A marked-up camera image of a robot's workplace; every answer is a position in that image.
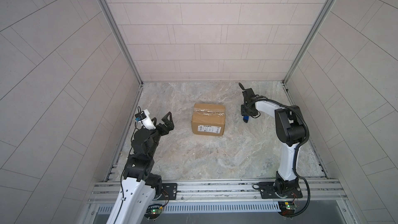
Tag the green circuit board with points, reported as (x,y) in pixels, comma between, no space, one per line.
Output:
(287,208)
(154,211)

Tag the white ventilation grille strip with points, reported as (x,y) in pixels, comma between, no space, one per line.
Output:
(221,207)

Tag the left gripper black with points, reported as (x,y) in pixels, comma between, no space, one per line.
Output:
(165,131)

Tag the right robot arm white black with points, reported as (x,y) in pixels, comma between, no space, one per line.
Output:
(291,130)

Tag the aluminium mounting rail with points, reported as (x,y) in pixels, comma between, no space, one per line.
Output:
(228,191)

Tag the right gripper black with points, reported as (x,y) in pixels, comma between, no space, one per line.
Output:
(243,113)

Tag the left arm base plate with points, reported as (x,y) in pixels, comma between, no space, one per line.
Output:
(168,191)

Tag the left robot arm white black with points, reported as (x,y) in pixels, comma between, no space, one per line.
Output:
(141,195)

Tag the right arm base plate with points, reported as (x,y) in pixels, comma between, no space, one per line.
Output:
(279,189)

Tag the left green circuit board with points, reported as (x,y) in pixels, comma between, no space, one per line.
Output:
(154,211)

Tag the right green circuit board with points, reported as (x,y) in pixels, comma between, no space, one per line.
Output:
(287,208)

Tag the left aluminium corner post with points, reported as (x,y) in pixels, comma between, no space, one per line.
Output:
(118,36)

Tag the right aluminium corner post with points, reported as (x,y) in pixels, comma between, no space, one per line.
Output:
(327,6)

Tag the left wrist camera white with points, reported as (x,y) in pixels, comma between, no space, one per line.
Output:
(145,120)

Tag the brown cardboard express box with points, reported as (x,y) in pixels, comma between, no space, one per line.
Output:
(208,119)

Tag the aluminium corner post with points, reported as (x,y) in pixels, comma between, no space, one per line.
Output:
(327,6)
(118,36)

